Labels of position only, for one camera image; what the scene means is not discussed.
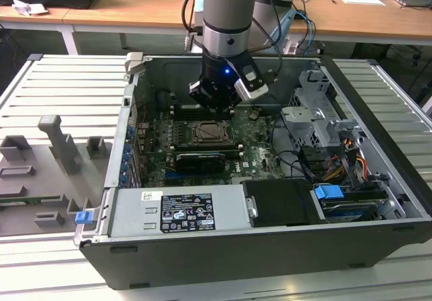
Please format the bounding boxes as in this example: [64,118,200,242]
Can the metal socket cover frame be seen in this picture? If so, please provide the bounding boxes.
[192,121,234,144]

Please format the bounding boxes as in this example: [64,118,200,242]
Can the black RAM slot bank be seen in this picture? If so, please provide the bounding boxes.
[170,103,204,120]
[172,142,245,153]

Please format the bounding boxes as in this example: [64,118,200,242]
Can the CPU socket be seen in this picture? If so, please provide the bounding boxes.
[189,119,236,146]

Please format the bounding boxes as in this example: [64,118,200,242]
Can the black graphics card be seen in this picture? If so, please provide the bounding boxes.
[174,150,227,175]

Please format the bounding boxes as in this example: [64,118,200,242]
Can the green motherboard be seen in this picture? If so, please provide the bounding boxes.
[134,107,292,186]

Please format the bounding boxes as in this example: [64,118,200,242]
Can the pale blue teach pendant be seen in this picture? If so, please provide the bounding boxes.
[263,8,298,51]

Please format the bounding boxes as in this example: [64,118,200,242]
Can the grey metal drive cage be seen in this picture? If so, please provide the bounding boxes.
[279,70,366,151]

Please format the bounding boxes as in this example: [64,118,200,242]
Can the black plastic shroud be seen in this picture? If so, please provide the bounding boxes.
[242,178,325,228]

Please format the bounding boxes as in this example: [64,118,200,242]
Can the grey power supply unit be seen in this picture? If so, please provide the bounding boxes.
[107,184,258,238]

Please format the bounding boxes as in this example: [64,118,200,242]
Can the hard disk in blue carrier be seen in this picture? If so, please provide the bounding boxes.
[311,184,389,223]

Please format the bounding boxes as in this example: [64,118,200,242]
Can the white paper sheet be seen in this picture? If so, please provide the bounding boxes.
[337,0,386,6]

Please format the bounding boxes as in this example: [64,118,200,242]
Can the black open PC case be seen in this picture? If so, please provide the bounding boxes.
[73,51,432,292]

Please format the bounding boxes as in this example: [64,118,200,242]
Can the blue plastic latch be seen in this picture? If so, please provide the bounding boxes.
[75,210,94,225]

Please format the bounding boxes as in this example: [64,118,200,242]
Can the grey parts rack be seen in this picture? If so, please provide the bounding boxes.
[0,114,115,238]

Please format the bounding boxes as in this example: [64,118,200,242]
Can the crumpled white paper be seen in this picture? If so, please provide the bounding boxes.
[11,0,49,17]

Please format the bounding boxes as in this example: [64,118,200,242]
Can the grey flat laptop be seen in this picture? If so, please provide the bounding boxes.
[389,0,432,10]

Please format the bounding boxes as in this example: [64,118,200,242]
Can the green RAM stick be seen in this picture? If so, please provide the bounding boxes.
[0,196,62,205]

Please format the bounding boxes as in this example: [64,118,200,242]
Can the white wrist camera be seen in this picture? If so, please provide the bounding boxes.
[234,63,270,102]

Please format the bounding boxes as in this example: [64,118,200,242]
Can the grey plastic case handle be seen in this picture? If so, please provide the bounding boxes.
[124,51,146,76]

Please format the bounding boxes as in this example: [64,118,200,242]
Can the blue cable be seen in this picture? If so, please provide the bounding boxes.
[294,9,317,56]

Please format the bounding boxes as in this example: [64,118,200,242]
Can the orange yellow wire bundle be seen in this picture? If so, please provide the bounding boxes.
[325,138,371,182]

